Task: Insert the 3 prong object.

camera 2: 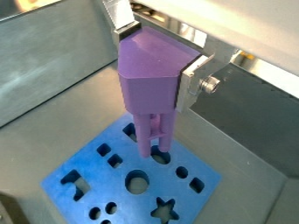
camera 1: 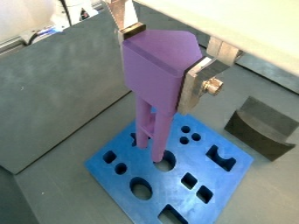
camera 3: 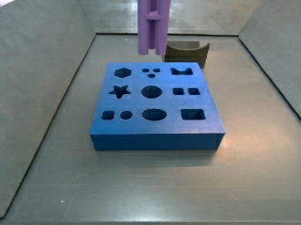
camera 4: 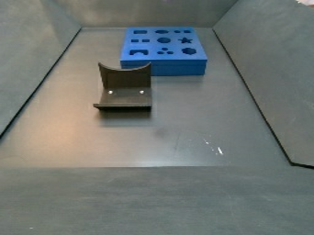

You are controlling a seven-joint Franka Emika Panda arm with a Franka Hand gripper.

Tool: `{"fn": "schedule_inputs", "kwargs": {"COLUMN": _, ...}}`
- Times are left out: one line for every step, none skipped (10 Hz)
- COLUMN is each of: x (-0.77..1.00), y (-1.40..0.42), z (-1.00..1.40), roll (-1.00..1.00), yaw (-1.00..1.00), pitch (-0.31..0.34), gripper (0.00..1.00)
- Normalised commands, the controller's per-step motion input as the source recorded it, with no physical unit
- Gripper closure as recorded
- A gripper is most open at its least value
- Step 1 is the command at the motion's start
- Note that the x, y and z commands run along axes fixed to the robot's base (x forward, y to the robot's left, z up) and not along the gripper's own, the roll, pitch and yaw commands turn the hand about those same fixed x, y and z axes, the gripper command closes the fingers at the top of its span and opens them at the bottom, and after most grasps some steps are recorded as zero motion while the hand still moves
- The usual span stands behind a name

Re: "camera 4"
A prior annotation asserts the black curved plastic holder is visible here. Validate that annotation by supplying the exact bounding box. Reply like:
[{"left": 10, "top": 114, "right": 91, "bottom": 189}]
[{"left": 94, "top": 63, "right": 153, "bottom": 110}]

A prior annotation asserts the blue shape sorter block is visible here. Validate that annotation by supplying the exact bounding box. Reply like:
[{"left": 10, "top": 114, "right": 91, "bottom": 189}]
[{"left": 121, "top": 27, "right": 208, "bottom": 76}]

